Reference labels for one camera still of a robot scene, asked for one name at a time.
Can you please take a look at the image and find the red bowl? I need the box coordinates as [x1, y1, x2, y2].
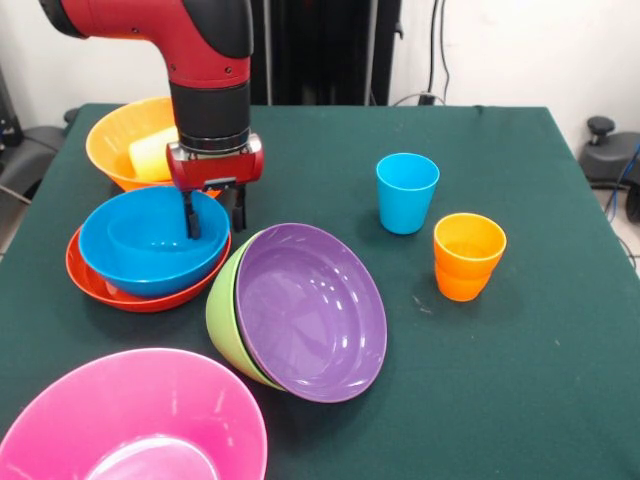
[65, 225, 233, 314]

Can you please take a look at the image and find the black office chair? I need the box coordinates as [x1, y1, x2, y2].
[0, 64, 69, 201]

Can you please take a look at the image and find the small translucent blue bowl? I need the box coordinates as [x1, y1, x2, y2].
[107, 214, 222, 284]

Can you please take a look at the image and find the black wall cable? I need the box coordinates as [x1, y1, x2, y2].
[428, 0, 451, 95]

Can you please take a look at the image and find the pink bowl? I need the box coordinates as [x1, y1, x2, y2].
[0, 347, 269, 480]

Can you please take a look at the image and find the purple bowl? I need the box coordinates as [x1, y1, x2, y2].
[233, 222, 389, 404]

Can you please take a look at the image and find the yellow cup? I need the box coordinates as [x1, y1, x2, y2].
[128, 124, 181, 182]

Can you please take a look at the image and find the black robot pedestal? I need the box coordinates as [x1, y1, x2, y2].
[249, 0, 405, 105]

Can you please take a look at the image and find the green bowl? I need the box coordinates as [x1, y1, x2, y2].
[205, 229, 286, 392]

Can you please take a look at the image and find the dark green table cloth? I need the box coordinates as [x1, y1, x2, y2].
[0, 102, 640, 480]

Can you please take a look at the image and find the orange bowl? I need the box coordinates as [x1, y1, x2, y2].
[85, 96, 224, 199]

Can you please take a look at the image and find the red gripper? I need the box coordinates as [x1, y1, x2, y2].
[165, 132, 266, 240]

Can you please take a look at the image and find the black chair base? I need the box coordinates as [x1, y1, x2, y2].
[578, 115, 640, 225]

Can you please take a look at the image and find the orange cup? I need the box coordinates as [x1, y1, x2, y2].
[434, 259, 494, 303]
[433, 212, 508, 281]

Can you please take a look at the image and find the large blue bowl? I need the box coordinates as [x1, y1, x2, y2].
[78, 186, 231, 299]

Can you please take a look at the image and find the blue cup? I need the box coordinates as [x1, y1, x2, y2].
[376, 152, 442, 236]

